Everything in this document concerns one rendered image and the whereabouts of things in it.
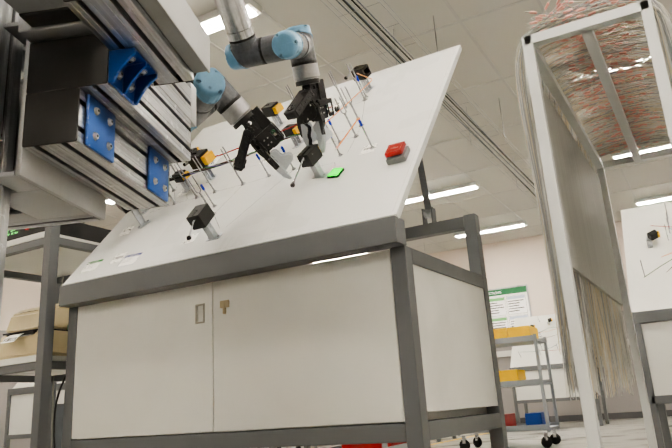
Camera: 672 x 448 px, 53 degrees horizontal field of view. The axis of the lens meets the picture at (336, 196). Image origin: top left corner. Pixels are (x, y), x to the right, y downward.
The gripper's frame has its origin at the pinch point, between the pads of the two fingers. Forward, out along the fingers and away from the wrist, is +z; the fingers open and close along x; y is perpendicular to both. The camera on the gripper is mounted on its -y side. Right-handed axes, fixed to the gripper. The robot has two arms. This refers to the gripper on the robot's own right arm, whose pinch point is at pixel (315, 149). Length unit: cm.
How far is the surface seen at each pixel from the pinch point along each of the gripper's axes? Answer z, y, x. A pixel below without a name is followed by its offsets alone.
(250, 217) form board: 15.6, -17.3, 14.2
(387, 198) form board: 13.6, -13.1, -31.9
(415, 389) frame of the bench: 54, -32, -44
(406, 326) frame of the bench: 41, -27, -41
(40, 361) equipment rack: 49, -57, 77
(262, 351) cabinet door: 47, -37, -1
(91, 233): 17, -22, 94
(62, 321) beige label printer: 42, -42, 88
